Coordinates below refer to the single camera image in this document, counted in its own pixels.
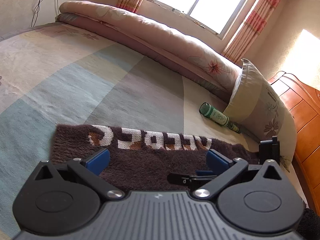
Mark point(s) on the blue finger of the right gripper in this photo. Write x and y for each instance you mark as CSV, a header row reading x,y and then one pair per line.
x,y
204,173
188,180

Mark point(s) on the dark brown fuzzy sweater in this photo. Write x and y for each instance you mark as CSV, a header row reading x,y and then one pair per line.
x,y
141,160

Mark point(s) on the striped pastel bed sheet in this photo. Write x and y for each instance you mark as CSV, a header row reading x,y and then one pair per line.
x,y
58,74

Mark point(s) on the green glass bottle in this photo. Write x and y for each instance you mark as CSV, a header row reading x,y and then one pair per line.
x,y
218,117

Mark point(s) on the pink floral folded quilt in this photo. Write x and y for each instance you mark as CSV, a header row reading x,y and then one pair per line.
x,y
182,53

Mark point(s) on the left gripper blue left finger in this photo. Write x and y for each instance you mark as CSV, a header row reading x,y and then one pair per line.
x,y
88,171

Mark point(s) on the pink striped right curtain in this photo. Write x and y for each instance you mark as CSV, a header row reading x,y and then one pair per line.
x,y
250,29

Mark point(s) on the floral cream pillow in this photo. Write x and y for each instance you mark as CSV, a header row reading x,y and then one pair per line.
x,y
255,106

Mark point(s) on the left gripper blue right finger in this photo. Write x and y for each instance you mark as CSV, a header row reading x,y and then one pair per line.
x,y
226,171

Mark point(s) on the orange wooden headboard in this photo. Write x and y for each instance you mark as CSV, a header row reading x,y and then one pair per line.
x,y
303,103

